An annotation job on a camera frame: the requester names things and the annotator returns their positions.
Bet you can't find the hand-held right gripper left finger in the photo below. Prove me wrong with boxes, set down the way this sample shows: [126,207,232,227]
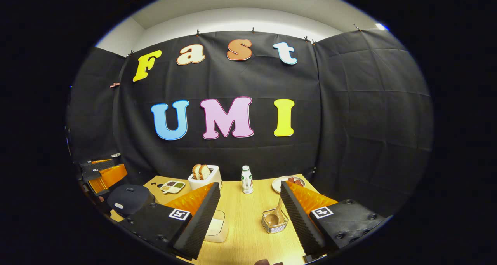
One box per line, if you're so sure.
[118,182,221,260]

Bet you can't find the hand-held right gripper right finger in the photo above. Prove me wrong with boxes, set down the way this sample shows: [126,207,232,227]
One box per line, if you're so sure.
[280,181,389,258]

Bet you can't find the clear rice container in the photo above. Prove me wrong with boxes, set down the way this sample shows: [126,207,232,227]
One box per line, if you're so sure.
[205,209,229,243]

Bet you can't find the wooden spoon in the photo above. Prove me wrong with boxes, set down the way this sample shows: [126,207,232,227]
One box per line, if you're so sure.
[267,197,286,227]

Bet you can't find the black rice cooker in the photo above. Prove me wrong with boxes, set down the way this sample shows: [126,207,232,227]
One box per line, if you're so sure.
[107,184,156,217]

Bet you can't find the wire chopstick holder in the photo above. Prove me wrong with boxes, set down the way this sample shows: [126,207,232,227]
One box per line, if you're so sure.
[262,209,289,234]

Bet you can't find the white plate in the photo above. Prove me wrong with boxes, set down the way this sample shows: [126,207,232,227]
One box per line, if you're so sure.
[272,175,306,193]

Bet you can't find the divided condiment dish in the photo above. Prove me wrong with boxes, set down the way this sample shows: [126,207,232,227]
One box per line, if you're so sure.
[160,180,186,194]

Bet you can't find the white toaster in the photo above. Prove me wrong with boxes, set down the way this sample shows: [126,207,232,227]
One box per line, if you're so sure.
[188,165,222,190]

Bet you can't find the white milk bottle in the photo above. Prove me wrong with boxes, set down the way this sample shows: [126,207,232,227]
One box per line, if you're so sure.
[241,165,254,194]

